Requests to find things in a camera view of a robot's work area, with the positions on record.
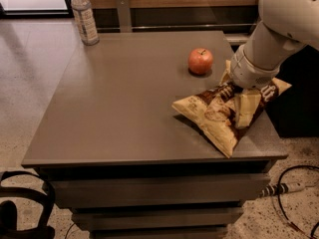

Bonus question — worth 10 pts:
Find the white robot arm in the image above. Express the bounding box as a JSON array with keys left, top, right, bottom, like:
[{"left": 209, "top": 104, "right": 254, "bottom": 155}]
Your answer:
[{"left": 226, "top": 0, "right": 319, "bottom": 128}]

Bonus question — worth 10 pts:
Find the grey drawer cabinet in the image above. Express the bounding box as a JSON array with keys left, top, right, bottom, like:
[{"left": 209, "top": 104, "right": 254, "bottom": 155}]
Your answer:
[{"left": 23, "top": 31, "right": 286, "bottom": 239}]

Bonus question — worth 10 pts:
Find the metal rail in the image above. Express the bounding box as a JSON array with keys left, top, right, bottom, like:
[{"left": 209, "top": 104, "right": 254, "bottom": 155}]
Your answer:
[{"left": 98, "top": 23, "right": 257, "bottom": 32}]

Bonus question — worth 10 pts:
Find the black cable on floor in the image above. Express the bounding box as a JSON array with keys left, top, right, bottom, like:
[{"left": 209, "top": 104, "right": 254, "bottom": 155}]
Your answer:
[{"left": 269, "top": 164, "right": 319, "bottom": 239}]

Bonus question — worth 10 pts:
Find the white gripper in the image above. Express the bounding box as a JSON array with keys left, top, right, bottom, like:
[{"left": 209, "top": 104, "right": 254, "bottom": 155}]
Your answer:
[{"left": 219, "top": 45, "right": 279, "bottom": 128}]

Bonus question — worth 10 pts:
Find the clear plastic water bottle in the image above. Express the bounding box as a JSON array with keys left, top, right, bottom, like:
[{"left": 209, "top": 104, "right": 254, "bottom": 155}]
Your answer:
[{"left": 71, "top": 0, "right": 99, "bottom": 46}]

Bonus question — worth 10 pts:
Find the striped power connector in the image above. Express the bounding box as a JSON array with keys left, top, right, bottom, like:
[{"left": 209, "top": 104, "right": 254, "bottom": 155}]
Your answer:
[{"left": 259, "top": 182, "right": 305, "bottom": 197}]

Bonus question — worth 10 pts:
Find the left metal bracket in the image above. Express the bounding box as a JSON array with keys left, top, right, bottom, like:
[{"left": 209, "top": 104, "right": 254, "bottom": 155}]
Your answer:
[{"left": 116, "top": 0, "right": 133, "bottom": 33}]

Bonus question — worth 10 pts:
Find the red apple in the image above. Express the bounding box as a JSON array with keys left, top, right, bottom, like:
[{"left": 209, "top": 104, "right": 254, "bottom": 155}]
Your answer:
[{"left": 188, "top": 48, "right": 213, "bottom": 75}]

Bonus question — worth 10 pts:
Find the black chair base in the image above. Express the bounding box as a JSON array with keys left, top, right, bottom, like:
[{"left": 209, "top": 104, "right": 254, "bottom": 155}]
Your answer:
[{"left": 0, "top": 170, "right": 55, "bottom": 239}]

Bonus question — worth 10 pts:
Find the brown chip bag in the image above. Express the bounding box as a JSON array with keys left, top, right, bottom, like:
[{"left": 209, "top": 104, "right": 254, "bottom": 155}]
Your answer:
[{"left": 172, "top": 78, "right": 292, "bottom": 157}]

